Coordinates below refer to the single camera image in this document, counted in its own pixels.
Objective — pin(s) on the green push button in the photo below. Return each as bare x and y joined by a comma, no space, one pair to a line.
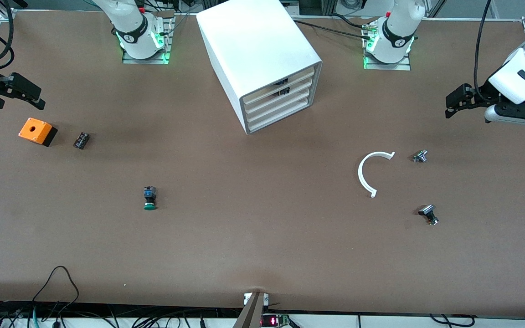
150,199

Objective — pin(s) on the cream white drawer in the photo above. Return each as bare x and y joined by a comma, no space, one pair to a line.
262,104
265,120
262,94
262,112

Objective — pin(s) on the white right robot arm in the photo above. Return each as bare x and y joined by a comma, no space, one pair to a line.
130,23

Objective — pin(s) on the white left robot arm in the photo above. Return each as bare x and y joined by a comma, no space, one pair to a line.
397,32

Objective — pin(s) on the white drawer cabinet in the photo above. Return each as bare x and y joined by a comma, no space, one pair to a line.
253,41

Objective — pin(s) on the orange box with black base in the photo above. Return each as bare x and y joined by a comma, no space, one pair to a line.
34,130

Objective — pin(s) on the small silver metal part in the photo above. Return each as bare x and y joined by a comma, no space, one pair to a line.
420,156

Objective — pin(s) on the small black connector block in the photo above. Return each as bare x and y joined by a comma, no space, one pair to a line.
81,140

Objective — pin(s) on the small dark electronic part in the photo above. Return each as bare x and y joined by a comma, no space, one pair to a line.
284,92
282,82

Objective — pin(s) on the device with red display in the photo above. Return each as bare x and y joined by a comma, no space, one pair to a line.
274,321

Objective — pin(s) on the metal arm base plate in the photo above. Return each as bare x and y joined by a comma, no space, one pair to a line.
399,67
130,60

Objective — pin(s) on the black and silver switch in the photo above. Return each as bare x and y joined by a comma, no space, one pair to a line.
428,212

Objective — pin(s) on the white stand bracket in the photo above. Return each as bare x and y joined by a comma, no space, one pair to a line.
246,298

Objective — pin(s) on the grey camera stand bar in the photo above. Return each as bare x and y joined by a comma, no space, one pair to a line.
252,314

